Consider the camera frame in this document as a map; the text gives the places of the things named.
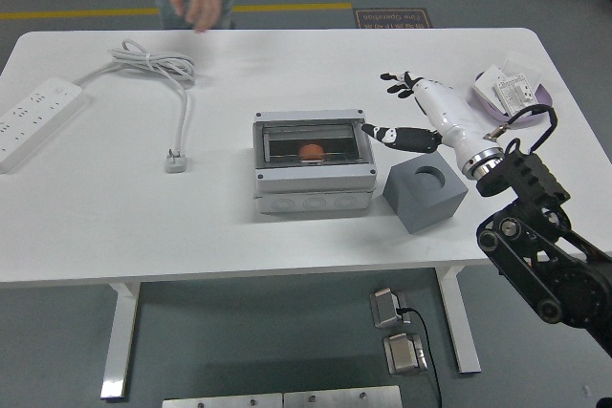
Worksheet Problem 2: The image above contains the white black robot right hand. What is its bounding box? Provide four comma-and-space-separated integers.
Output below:
361, 71, 501, 164

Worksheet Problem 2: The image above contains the clear hinged box lid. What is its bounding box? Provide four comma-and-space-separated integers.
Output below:
252, 110, 378, 180

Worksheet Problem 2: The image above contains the orange cylindrical battery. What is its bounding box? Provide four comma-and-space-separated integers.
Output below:
296, 142, 325, 163

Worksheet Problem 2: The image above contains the grey plastic junction box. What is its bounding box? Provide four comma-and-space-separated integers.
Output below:
251, 110, 378, 216

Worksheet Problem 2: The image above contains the white card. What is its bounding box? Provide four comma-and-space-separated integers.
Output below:
477, 63, 511, 111

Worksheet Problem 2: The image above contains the clear plastic bag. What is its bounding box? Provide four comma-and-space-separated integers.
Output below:
500, 50, 544, 85

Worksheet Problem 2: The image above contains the grey block holder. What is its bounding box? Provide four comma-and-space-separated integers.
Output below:
382, 154, 469, 236

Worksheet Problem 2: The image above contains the purple shallow dish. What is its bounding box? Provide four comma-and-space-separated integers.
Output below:
472, 71, 556, 128

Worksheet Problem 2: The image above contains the dark floor sign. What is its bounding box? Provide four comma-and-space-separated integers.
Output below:
352, 7, 434, 30

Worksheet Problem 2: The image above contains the white power strip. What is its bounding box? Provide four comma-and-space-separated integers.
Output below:
0, 75, 92, 175

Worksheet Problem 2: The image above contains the white table leg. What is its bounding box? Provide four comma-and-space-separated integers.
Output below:
435, 267, 482, 375
99, 282, 141, 402

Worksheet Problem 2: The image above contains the metal floor plate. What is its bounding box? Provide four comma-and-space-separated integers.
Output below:
161, 393, 284, 408
283, 385, 403, 408

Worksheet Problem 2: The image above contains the white power cord with plug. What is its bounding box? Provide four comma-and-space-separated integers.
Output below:
74, 39, 197, 174

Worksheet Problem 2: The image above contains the black floor cable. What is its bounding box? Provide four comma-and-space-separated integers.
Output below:
396, 307, 444, 408

